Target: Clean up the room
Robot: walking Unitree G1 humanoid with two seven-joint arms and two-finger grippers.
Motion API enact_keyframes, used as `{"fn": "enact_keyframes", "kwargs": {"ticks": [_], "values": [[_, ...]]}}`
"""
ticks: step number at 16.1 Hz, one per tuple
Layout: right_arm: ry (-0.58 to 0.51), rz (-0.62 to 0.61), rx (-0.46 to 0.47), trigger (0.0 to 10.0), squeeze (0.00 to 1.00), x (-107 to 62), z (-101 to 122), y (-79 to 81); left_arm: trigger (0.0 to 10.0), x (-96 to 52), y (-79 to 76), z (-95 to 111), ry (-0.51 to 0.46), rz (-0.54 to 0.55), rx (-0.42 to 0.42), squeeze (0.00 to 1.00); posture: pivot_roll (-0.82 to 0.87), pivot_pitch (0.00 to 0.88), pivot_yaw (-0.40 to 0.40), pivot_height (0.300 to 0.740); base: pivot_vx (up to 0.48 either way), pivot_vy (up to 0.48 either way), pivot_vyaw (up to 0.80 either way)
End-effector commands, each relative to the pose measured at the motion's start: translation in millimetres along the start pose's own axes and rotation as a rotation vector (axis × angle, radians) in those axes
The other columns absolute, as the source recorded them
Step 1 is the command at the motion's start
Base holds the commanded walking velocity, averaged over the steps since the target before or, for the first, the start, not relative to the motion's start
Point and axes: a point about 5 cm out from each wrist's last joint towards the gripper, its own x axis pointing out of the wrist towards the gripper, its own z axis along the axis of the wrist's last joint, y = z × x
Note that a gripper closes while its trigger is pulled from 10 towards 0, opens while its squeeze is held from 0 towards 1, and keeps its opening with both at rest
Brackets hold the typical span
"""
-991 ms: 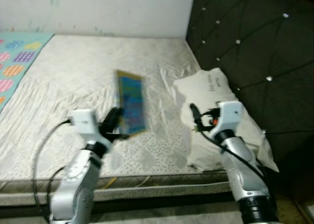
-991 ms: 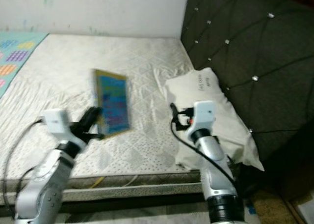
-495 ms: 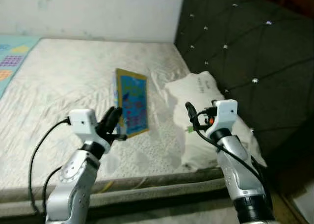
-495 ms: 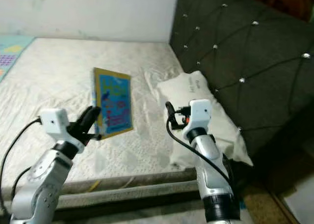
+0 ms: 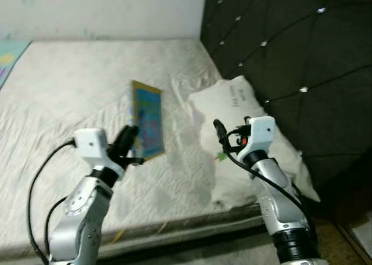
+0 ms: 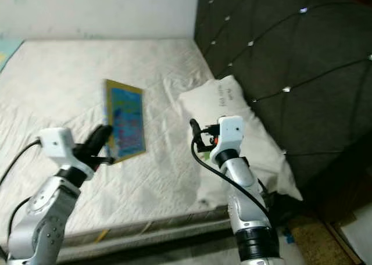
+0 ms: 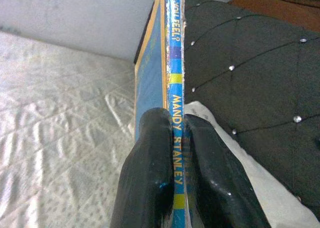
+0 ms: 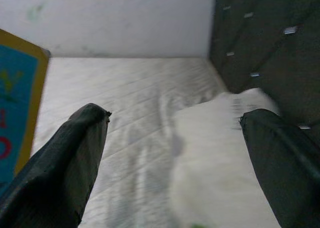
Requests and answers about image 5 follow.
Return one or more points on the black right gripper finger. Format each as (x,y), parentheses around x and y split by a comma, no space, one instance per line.
(220,130)

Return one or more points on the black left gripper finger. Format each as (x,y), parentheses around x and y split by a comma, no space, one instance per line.
(127,138)

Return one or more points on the yellow blue children's book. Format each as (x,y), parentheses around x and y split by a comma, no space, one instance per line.
(148,120)

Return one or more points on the white pillow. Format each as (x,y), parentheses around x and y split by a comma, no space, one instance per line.
(232,102)

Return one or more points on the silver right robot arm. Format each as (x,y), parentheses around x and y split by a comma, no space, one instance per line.
(273,195)

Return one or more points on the dark tufted headboard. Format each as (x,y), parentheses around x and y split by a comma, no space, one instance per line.
(290,44)

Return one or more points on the teal colourful patterned mat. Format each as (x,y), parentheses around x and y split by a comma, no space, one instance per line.
(9,58)

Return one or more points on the brown rug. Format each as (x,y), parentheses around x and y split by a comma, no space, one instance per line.
(331,247)

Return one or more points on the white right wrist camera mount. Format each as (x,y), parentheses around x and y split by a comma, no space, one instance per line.
(261,131)

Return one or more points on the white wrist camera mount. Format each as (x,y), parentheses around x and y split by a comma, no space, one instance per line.
(90,143)
(261,131)

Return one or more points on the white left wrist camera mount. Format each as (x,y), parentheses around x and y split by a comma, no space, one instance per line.
(90,143)

